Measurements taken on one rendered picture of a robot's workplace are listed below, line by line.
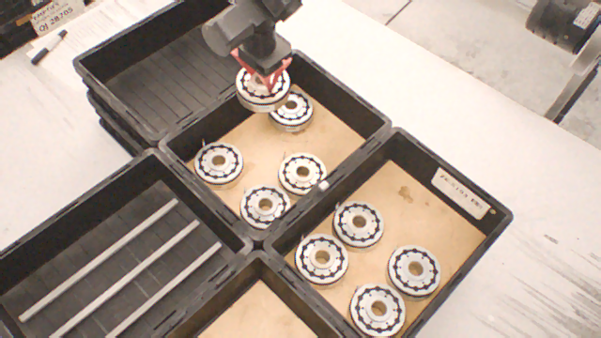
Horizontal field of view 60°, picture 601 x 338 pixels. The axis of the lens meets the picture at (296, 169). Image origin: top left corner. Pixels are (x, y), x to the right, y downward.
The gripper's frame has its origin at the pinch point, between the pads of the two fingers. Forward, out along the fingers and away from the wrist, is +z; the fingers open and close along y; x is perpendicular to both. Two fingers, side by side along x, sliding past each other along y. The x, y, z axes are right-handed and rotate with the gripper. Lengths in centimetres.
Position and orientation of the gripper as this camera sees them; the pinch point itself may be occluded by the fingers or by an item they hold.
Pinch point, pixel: (262, 78)
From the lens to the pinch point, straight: 99.7
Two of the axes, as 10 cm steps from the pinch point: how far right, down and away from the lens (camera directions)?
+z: -0.2, 5.1, 8.6
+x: 7.1, -6.0, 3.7
